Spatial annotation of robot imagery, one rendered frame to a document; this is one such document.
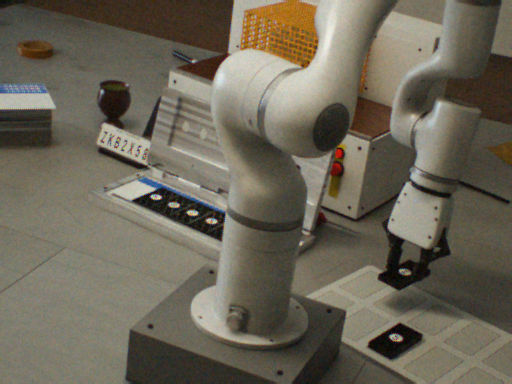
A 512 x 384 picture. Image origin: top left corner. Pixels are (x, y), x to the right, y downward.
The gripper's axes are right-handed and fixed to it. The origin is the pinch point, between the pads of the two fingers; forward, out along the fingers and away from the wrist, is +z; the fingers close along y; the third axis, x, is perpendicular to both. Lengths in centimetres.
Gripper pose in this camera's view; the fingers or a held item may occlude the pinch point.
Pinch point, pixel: (406, 265)
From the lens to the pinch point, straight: 188.0
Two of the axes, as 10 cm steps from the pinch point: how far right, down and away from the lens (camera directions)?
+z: -2.6, 9.3, 2.6
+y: 7.2, 3.6, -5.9
